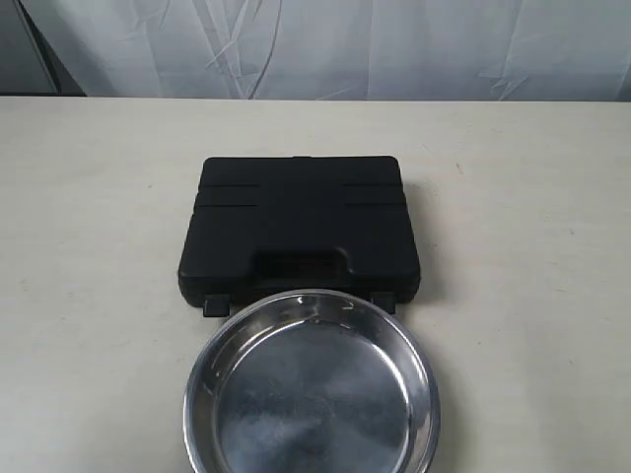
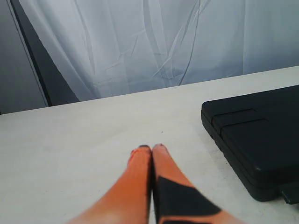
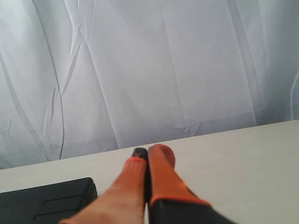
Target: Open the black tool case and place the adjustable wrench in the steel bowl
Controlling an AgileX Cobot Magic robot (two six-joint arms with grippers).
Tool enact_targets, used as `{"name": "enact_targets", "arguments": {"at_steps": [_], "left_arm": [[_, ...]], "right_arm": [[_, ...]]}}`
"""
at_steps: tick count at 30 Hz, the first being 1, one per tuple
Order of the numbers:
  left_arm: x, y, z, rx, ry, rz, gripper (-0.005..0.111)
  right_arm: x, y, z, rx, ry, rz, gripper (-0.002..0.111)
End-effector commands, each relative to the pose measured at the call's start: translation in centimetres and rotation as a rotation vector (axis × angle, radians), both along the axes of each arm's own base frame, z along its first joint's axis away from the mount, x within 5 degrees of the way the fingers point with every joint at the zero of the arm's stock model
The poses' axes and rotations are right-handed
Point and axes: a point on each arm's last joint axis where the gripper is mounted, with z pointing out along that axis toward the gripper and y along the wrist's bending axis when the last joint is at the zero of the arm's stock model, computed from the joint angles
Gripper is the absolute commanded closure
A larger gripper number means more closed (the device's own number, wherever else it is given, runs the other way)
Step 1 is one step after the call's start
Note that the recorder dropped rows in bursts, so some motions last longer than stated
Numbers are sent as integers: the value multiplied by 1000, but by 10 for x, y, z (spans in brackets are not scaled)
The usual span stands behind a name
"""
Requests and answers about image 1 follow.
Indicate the black plastic tool case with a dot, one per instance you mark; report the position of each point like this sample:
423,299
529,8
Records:
262,226

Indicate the round stainless steel tray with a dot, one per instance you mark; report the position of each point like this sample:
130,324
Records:
311,381

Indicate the white wrinkled backdrop curtain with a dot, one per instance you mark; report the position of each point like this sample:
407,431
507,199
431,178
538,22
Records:
318,50

